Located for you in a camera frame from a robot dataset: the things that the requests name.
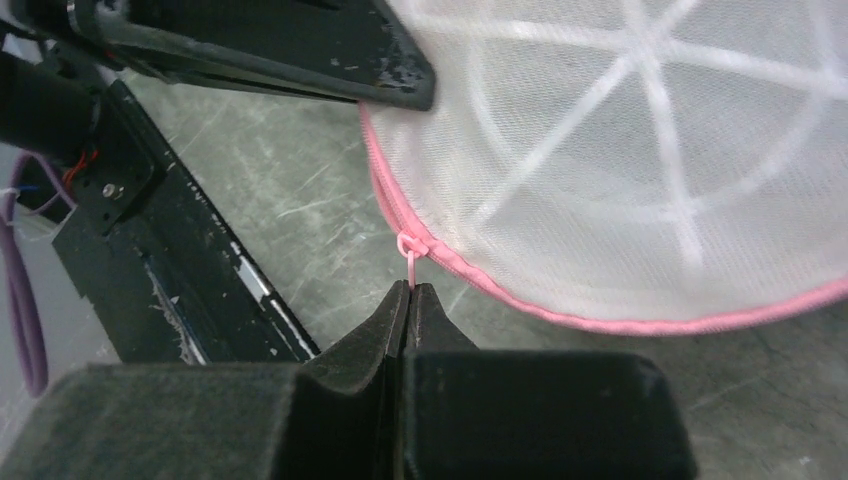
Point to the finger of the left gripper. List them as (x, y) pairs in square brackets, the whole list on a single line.
[(341, 51)]

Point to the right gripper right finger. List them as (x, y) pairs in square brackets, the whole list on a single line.
[(472, 413)]

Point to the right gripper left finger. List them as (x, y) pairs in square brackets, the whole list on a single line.
[(328, 418)]

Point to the pink-trimmed mesh laundry bag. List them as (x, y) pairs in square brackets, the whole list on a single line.
[(626, 167)]

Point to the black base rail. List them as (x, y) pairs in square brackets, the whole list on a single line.
[(139, 238)]

